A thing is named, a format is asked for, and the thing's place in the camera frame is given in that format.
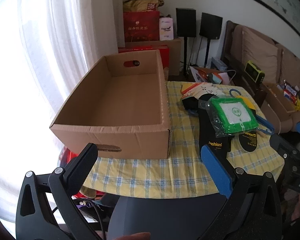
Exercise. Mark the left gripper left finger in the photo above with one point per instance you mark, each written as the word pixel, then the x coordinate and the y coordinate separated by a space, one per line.
pixel 34 217

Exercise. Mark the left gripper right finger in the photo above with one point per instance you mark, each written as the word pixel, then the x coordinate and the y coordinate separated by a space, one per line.
pixel 252 208

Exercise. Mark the blue plastic hanger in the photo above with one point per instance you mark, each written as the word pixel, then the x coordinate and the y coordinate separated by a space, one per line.
pixel 269 128

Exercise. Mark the black sock package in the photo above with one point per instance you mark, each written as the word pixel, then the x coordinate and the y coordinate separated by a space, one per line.
pixel 207 134

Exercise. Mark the green framed pad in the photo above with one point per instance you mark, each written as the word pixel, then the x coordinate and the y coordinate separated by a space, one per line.
pixel 230 116

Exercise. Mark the painted paper hand fan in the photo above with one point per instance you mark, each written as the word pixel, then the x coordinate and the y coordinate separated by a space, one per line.
pixel 196 90

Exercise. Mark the operator hand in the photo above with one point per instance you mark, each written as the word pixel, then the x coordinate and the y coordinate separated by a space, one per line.
pixel 135 236

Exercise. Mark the small box of snacks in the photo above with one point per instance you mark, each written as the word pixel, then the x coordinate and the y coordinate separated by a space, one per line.
pixel 281 100

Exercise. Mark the dark chair seat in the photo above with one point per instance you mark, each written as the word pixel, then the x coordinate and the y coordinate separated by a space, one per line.
pixel 185 218

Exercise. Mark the yellow plaid tablecloth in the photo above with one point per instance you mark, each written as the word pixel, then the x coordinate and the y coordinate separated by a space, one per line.
pixel 183 174

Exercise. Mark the green yellow radio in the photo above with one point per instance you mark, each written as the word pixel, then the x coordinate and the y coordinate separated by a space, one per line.
pixel 255 73

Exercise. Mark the brown sofa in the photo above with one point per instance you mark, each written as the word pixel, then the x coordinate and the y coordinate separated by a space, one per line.
pixel 279 64

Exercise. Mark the box of clutter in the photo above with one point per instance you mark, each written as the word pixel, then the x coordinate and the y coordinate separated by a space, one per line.
pixel 214 76

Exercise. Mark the right black speaker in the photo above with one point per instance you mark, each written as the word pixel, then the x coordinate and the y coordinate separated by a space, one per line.
pixel 210 26

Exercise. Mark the black speaker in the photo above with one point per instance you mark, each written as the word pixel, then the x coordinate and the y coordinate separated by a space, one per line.
pixel 210 26
pixel 186 22

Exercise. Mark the large open cardboard box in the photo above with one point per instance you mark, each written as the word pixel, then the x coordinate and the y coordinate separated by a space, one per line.
pixel 121 106

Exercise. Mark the brown cardboard box behind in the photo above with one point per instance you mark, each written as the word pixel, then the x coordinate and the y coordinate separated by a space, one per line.
pixel 175 52

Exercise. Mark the left black speaker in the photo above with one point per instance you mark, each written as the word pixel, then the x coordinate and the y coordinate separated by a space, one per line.
pixel 186 22

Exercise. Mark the pink tissue pack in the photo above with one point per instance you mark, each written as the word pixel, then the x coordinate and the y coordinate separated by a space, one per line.
pixel 166 32

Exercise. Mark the white curtain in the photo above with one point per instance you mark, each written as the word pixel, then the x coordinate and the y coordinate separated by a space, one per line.
pixel 46 47

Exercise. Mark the red gift bag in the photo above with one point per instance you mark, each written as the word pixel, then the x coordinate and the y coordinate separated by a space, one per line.
pixel 141 26

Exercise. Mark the gold crumpled bag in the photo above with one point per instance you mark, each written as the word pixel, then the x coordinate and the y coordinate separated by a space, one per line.
pixel 142 5

